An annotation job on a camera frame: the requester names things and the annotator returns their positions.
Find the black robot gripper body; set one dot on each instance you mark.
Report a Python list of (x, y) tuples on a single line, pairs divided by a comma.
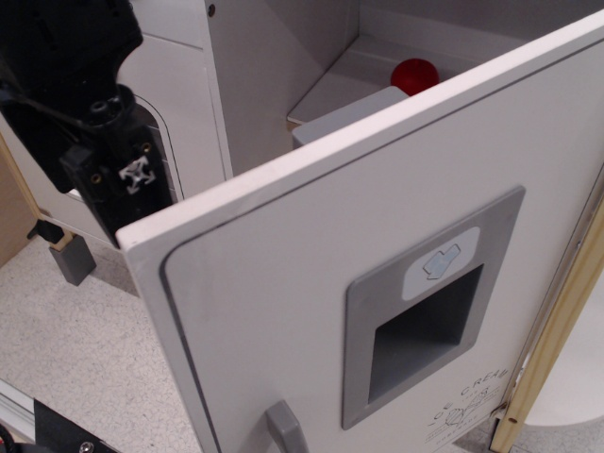
[(59, 89)]

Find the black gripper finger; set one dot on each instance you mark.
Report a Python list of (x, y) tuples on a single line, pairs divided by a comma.
[(118, 169)]

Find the white toy fridge door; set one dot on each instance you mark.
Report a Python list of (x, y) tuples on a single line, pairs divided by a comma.
[(386, 280)]

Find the white toy fridge cabinet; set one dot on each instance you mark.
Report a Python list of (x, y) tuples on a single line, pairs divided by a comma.
[(284, 63)]

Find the grey box inside fridge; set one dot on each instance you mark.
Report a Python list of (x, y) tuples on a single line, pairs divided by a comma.
[(345, 116)]

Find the grey kitchen leg block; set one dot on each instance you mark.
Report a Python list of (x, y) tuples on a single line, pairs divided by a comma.
[(74, 260)]

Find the white toy oven door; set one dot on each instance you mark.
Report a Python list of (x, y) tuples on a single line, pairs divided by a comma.
[(170, 82)]

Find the red ball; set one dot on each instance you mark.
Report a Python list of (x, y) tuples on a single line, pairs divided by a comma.
[(413, 76)]

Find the black clamp bracket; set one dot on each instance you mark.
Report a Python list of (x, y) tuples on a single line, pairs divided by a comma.
[(48, 231)]

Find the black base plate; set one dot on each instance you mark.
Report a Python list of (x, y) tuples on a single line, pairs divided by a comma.
[(59, 434)]

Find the grey fridge door handle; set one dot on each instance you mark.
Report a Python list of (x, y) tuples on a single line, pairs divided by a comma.
[(285, 429)]

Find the light wooden frame post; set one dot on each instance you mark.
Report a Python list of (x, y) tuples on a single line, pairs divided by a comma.
[(580, 279)]

